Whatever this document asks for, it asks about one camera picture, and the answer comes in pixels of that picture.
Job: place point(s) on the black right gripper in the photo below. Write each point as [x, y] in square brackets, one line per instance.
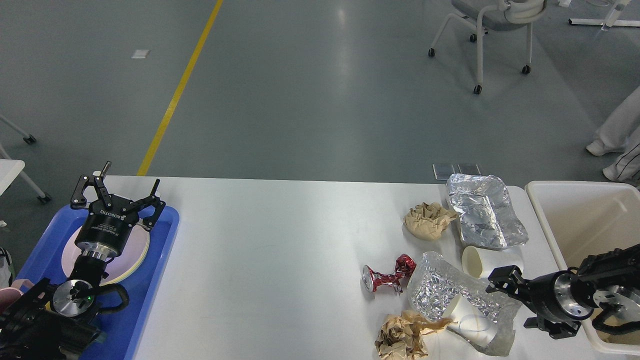
[560, 300]

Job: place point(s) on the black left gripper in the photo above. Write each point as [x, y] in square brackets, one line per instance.
[105, 230]

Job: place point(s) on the foil ball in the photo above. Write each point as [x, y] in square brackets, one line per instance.
[435, 282]

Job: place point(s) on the pink ribbed mug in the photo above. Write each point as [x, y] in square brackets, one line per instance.
[9, 295]

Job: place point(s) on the clear plastic wrap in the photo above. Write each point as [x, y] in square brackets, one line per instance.
[500, 340]

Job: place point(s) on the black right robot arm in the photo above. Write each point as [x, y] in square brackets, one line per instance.
[615, 275]

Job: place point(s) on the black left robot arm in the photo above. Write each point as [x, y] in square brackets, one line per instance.
[57, 321]

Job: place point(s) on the yellow plate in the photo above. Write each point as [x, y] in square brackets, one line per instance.
[132, 257]

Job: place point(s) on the white paper cup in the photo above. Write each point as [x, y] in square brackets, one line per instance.
[480, 262]

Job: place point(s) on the white plastic bin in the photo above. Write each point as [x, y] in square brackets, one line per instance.
[583, 218]

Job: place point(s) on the white side table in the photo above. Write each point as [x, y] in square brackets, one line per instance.
[12, 168]

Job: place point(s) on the crumpled foil sheet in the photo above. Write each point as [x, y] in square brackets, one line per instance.
[486, 215]

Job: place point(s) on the blue plastic tray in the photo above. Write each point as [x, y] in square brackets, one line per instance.
[123, 329]

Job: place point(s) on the crushed red can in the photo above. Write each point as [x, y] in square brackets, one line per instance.
[404, 268]

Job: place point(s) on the crumpled brown paper back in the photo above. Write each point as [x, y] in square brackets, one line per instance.
[427, 221]

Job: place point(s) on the crumpled brown paper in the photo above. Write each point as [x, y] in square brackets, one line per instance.
[402, 337]
[427, 221]

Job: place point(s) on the crumpled brown paper front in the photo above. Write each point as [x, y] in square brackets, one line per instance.
[402, 337]

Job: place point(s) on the person in white tracksuit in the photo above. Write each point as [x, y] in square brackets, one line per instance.
[620, 133]

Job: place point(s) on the white office chair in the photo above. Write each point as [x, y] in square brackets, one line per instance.
[482, 16]

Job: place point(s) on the white stand base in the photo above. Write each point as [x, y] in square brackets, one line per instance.
[611, 19]

